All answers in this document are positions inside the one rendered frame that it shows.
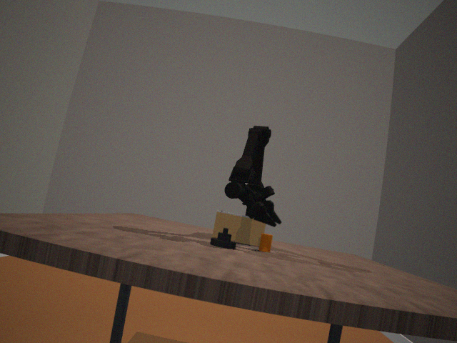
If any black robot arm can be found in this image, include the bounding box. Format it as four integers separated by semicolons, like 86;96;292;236
225;126;275;202

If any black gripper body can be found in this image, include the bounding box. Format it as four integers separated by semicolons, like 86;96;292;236
241;190;274;219

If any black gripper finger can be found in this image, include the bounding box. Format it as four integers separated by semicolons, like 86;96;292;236
253;207;277;227
267;204;281;224

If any orange knob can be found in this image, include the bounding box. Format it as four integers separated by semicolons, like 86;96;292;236
259;233;273;252

